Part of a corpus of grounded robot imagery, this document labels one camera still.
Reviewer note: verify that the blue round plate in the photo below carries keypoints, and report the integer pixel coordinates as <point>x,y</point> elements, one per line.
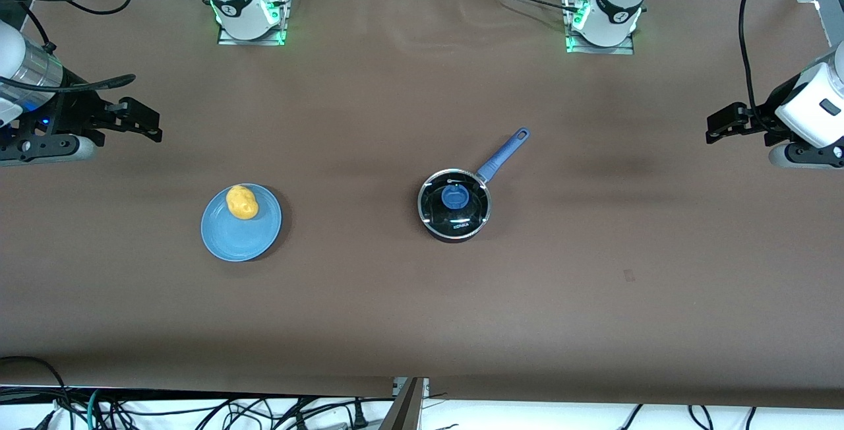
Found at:
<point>237,239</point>

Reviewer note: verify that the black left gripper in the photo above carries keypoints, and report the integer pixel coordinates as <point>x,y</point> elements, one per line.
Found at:
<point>763,115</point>

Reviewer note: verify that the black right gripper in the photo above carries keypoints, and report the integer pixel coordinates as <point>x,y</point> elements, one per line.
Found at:
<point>74,115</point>

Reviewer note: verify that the brown table cover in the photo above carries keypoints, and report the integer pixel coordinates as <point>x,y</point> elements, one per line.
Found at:
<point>395,87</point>

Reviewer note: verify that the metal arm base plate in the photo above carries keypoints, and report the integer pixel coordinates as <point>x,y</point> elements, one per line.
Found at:
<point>227,39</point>
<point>575,49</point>

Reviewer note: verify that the yellow potato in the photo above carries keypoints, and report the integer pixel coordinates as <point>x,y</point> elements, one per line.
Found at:
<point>242,202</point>

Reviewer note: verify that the glass lid with blue knob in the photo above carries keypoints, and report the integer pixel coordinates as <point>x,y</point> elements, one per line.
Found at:
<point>438,214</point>

